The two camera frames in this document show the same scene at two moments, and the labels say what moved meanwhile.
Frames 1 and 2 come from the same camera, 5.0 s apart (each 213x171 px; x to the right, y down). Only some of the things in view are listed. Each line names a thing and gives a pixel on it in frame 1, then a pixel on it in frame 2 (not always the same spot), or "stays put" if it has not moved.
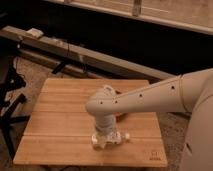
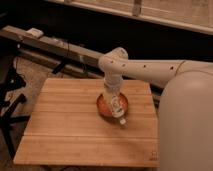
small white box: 35,32 stays put
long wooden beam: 83,57 stays put
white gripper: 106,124 -> 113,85
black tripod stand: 10,80 stays put
